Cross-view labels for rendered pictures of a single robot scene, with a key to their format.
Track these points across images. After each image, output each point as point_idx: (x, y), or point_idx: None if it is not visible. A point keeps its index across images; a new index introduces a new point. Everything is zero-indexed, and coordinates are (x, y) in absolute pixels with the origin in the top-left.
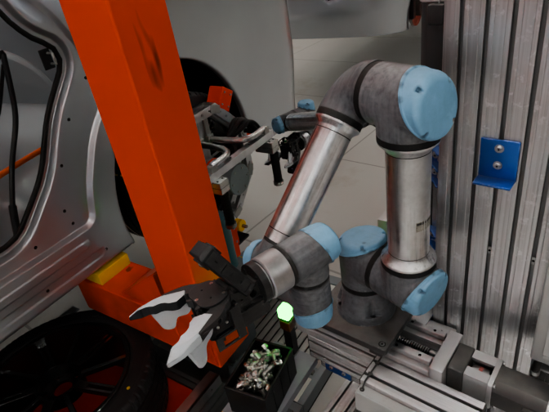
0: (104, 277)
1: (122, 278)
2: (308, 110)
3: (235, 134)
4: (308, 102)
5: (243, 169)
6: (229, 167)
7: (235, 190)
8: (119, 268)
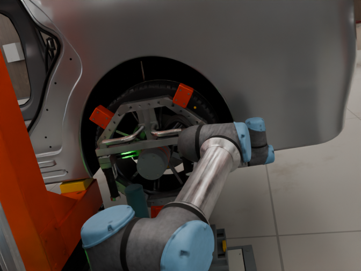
0: (63, 189)
1: (69, 195)
2: (248, 129)
3: (165, 128)
4: (251, 121)
5: (155, 159)
6: (122, 150)
7: (143, 173)
8: (76, 189)
